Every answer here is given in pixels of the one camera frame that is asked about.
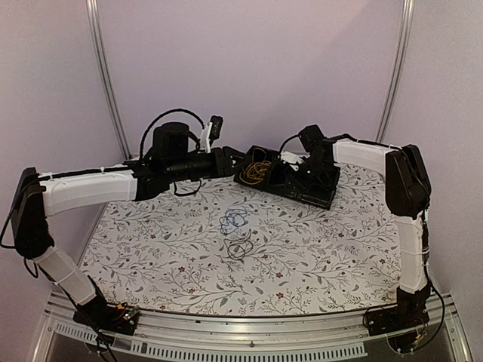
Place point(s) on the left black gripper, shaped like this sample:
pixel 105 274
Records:
pixel 228 169

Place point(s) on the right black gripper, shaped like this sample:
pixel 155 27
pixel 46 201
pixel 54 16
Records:
pixel 304 180

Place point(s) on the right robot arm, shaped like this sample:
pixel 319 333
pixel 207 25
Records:
pixel 407 195

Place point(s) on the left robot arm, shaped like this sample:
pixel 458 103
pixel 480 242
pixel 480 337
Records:
pixel 170 153

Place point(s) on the black three-compartment bin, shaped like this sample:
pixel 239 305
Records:
pixel 265 172

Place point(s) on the floral tablecloth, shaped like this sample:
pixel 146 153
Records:
pixel 221 248

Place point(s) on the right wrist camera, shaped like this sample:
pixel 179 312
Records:
pixel 291 159

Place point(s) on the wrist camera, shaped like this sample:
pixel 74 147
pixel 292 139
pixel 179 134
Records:
pixel 291 159
pixel 210 133

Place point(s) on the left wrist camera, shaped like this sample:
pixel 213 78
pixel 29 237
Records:
pixel 210 133

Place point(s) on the aluminium front rail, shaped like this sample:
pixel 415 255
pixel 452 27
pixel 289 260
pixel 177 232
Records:
pixel 180 337

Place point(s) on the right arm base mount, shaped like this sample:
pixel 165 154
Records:
pixel 405 327

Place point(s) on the right aluminium frame post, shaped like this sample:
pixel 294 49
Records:
pixel 404 35

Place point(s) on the aluminium frame post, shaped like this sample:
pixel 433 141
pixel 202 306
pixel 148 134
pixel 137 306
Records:
pixel 404 35
pixel 105 77

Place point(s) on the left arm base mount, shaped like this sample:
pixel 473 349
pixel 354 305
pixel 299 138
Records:
pixel 121 319

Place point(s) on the left aluminium frame post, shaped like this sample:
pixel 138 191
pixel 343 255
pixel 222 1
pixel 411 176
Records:
pixel 105 77

